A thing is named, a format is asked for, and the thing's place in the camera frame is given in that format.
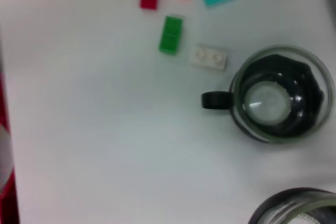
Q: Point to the green rectangular block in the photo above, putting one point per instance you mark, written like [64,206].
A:
[170,35]

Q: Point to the red and grey strip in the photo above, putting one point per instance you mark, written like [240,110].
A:
[5,90]

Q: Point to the white two-stud block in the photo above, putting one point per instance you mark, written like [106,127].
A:
[207,57]

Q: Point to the glass teacup with black holder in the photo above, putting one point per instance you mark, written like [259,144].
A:
[288,203]
[267,103]

